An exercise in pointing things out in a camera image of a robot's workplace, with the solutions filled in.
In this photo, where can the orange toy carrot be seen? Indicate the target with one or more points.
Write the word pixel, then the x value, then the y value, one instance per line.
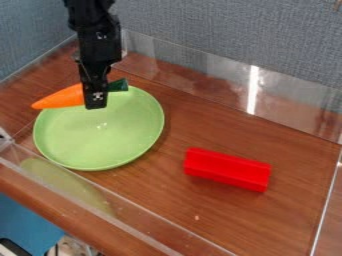
pixel 70 96

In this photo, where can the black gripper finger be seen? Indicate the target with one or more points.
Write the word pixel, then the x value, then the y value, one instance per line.
pixel 96 85

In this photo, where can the green plastic plate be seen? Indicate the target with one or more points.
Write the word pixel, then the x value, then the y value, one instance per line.
pixel 94 140

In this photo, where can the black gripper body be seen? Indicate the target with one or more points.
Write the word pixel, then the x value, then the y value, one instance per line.
pixel 100 48

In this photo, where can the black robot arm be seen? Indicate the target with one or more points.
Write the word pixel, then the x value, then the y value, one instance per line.
pixel 90 12

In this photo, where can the clear acrylic enclosure wall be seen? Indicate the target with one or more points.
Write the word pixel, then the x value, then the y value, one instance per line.
pixel 146 209

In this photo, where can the red rectangular block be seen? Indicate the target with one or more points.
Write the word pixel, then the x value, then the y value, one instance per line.
pixel 233 170

